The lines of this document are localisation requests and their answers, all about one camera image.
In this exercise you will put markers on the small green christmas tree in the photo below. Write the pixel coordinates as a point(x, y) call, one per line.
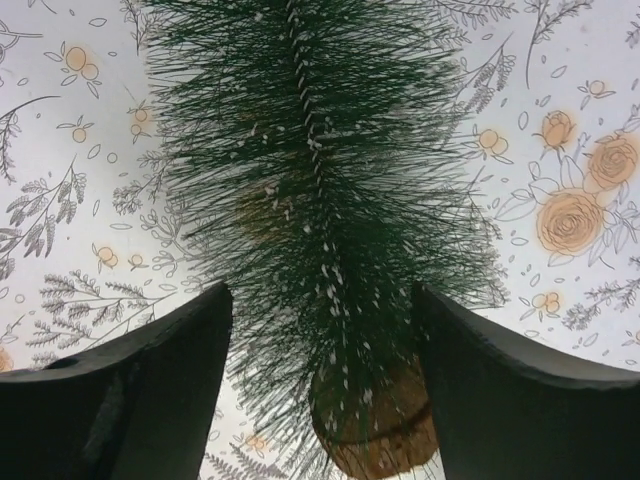
point(310, 144)

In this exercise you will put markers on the floral patterned table mat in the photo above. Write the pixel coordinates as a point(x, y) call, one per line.
point(92, 248)

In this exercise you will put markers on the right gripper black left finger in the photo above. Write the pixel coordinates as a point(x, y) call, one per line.
point(137, 407)

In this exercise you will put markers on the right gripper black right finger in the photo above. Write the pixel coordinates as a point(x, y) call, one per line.
point(507, 407)

